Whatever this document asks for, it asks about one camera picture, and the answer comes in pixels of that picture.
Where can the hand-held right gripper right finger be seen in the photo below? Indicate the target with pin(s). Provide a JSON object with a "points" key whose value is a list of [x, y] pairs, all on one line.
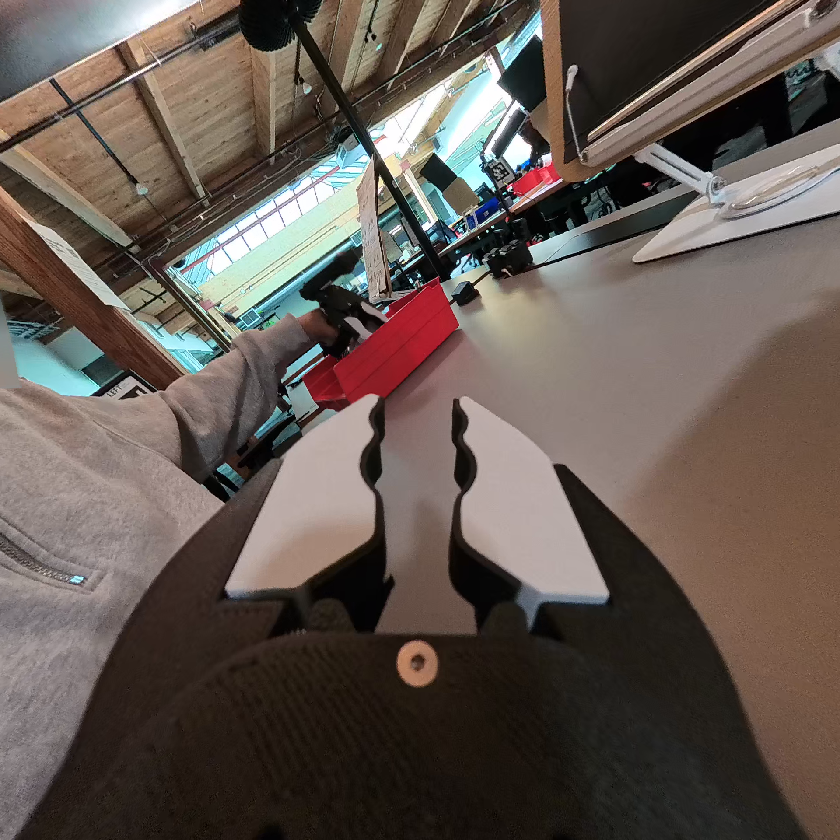
{"points": [[525, 518]]}

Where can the framed marker poster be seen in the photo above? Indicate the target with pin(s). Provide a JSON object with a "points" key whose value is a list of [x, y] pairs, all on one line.
{"points": [[128, 388]]}

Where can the grey desk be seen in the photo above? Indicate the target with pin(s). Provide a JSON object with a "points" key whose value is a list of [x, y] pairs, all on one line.
{"points": [[623, 394]]}

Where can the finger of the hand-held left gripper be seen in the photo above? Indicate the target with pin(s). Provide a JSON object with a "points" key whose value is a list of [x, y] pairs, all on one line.
{"points": [[374, 313], [358, 331]]}

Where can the person's left forearm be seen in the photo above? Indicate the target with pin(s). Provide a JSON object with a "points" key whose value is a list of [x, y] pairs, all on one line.
{"points": [[243, 394]]}

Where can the black desk socket block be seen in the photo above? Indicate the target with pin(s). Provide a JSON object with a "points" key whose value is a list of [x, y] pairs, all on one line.
{"points": [[508, 256]]}

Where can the red plastic bin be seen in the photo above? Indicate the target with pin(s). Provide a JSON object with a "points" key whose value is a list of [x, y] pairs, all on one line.
{"points": [[394, 341]]}

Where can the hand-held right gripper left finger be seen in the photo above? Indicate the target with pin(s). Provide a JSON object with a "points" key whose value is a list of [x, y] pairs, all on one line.
{"points": [[315, 512]]}

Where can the person's left hand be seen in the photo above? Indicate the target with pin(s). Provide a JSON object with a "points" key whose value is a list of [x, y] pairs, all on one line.
{"points": [[315, 325]]}

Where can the standing sign board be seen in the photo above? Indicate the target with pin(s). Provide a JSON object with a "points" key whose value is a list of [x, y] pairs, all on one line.
{"points": [[374, 229]]}

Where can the curved plywood board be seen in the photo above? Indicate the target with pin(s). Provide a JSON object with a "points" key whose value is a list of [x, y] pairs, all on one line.
{"points": [[554, 98]]}

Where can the tall black pole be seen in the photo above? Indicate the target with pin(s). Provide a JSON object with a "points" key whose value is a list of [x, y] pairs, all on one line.
{"points": [[367, 144]]}

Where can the black power adapter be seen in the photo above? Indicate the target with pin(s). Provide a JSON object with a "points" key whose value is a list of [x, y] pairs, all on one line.
{"points": [[464, 292]]}

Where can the black desk flap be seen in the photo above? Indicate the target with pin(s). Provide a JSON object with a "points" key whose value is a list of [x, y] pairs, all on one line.
{"points": [[610, 233]]}

